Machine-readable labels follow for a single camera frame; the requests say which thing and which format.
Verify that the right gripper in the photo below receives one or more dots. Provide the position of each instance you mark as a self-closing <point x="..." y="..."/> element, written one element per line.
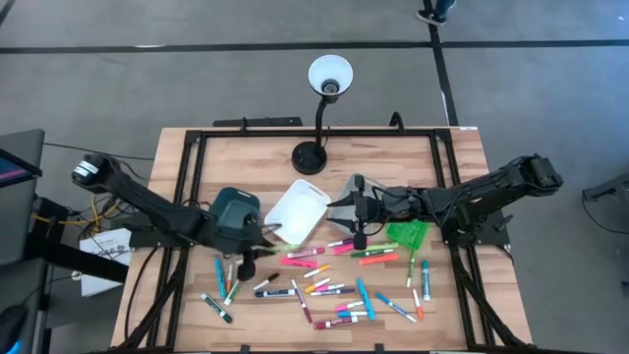
<point x="376" y="206"/>

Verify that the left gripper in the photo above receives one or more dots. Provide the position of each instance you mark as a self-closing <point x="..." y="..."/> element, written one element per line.
<point x="236" y="244"/>

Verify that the light green highlighter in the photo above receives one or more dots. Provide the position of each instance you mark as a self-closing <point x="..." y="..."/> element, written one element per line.
<point x="383" y="246"/>
<point x="285" y="248"/>

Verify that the purple cap thin marker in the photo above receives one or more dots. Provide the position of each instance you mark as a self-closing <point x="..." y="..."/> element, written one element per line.
<point x="339" y="242"/>

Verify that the pink highlighter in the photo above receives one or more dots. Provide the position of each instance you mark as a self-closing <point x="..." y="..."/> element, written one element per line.
<point x="344" y="249"/>
<point x="299" y="262"/>

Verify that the teal plastic bin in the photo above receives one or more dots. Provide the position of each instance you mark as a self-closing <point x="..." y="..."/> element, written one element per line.
<point x="236" y="209"/>

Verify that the white plastic bin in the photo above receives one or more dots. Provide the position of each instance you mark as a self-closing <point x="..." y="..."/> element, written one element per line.
<point x="297" y="211"/>

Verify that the grey plastic bin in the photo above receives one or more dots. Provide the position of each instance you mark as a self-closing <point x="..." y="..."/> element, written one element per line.
<point x="376" y="182"/>

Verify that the black cap white marker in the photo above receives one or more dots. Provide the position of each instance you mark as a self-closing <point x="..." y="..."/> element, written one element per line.
<point x="266" y="281"/>

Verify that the red Expo marker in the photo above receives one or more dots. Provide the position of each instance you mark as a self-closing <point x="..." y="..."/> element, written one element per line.
<point x="305" y="253"/>
<point x="337" y="322"/>

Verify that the green Expo marker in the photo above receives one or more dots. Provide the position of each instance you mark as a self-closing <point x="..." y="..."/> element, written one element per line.
<point x="216" y="308"/>
<point x="372" y="253"/>

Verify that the orange cap thin marker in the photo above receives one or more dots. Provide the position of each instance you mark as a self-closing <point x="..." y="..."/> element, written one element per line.
<point x="229" y="278"/>
<point x="417" y="305"/>

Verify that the dark blue Expo marker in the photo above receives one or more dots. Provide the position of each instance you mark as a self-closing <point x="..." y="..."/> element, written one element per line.
<point x="275" y="293"/>

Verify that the orange highlighter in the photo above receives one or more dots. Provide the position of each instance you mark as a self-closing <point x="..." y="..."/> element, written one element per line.
<point x="378" y="258"/>

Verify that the teal highlighter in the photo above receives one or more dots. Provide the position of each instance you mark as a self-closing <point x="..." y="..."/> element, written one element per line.
<point x="220" y="277"/>

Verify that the yellow-orange thin marker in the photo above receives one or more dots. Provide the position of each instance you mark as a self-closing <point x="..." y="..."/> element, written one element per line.
<point x="317" y="271"/>

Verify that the green cap white marker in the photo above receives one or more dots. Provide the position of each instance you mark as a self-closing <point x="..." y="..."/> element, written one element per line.
<point x="232" y="292"/>

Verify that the green mesh basket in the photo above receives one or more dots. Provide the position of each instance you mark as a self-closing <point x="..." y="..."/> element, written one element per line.
<point x="408" y="235"/>

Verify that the yellow cap thin marker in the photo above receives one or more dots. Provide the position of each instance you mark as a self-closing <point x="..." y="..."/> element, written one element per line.
<point x="317" y="285"/>

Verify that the magenta thin marker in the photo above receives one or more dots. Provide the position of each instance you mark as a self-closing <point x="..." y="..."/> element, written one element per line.
<point x="302" y="301"/>

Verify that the pink cap thin marker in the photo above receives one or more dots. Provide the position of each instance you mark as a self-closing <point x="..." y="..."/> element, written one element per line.
<point x="350" y="306"/>
<point x="330" y="287"/>

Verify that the purple label white marker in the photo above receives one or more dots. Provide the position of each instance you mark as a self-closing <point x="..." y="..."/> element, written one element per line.
<point x="334" y="292"/>

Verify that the light green thin marker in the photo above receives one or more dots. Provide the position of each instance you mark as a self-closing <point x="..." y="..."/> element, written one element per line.
<point x="410" y="268"/>

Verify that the light blue Sharpie highlighter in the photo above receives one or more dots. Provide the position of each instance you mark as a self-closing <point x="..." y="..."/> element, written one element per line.
<point x="366" y="299"/>

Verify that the light blue cap thin marker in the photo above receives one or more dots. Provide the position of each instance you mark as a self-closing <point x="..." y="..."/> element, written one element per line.
<point x="352" y="313"/>

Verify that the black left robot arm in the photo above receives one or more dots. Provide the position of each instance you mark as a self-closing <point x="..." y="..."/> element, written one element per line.
<point x="147" y="206"/>

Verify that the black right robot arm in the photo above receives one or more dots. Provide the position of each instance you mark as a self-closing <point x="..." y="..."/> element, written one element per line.
<point x="481" y="192"/>

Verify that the teal Expo marker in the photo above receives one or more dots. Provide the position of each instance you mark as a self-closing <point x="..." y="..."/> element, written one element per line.
<point x="425" y="280"/>

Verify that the black power strip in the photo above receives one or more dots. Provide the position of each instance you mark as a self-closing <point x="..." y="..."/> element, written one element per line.
<point x="258" y="121"/>

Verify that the white sticker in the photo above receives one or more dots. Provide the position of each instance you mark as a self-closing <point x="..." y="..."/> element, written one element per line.
<point x="469" y="128"/>

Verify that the white paper sheets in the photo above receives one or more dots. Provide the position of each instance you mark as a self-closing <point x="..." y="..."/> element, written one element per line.
<point x="115" y="238"/>

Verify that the black stand beam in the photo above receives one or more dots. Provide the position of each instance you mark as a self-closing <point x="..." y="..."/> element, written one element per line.
<point x="83" y="259"/>

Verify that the person's foot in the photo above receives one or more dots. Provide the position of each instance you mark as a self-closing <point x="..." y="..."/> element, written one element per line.
<point x="435" y="12"/>

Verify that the grey side desk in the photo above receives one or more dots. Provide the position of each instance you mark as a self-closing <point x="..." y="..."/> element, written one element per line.
<point x="19" y="216"/>

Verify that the laptop with lit screen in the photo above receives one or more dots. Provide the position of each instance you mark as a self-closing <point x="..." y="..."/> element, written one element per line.
<point x="15" y="169"/>

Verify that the black computer mouse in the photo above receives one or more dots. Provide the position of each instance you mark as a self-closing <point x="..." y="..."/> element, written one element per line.
<point x="11" y="324"/>

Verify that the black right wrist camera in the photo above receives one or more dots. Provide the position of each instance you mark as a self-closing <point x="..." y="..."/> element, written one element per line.
<point x="360" y="241"/>

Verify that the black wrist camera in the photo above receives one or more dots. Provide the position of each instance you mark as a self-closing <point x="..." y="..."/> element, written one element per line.
<point x="360" y="241"/>
<point x="245" y="268"/>

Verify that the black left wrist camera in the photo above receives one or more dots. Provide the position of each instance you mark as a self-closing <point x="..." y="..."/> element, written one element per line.
<point x="245" y="268"/>

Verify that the black aluminium table frame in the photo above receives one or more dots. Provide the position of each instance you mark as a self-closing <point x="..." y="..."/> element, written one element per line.
<point x="319" y="133"/>

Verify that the black frame bracket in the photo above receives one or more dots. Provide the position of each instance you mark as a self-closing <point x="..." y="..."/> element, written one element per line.
<point x="378" y="348"/>
<point x="244" y="349"/>

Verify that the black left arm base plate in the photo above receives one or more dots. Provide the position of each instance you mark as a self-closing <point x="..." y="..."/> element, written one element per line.
<point x="147" y="240"/>

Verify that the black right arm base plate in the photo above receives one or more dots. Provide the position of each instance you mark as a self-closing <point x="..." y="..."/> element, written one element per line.
<point x="496" y="233"/>

